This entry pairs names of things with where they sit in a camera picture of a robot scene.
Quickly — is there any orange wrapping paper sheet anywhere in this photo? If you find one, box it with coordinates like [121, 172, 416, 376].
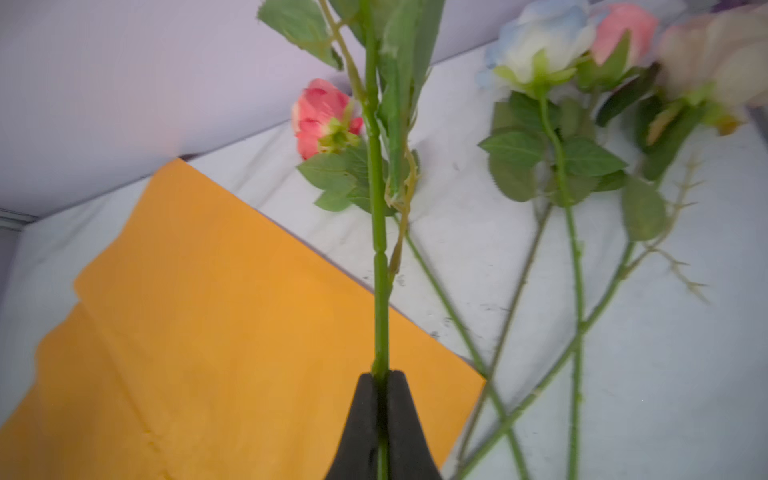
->
[0, 158, 486, 480]

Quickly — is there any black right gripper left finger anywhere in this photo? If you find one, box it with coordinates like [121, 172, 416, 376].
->
[325, 374, 378, 480]

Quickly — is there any cream fake rose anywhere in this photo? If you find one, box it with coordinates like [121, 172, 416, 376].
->
[458, 5, 767, 478]

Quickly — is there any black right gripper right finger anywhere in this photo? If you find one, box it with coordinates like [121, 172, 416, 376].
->
[386, 371, 442, 480]

